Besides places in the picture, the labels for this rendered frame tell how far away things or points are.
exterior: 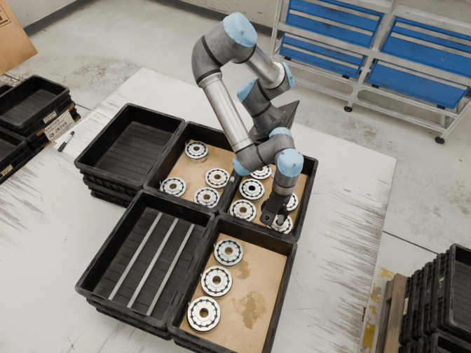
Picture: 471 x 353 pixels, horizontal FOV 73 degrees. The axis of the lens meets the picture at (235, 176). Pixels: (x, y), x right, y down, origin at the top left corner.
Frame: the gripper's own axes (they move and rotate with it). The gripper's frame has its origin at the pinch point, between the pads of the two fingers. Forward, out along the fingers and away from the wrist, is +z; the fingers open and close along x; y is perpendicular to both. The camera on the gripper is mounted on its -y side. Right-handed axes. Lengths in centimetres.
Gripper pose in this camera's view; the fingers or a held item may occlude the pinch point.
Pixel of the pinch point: (270, 221)
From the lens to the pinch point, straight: 122.8
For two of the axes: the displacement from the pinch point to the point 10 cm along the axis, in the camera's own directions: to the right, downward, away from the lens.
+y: 4.3, -7.0, 5.7
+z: -0.7, 6.1, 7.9
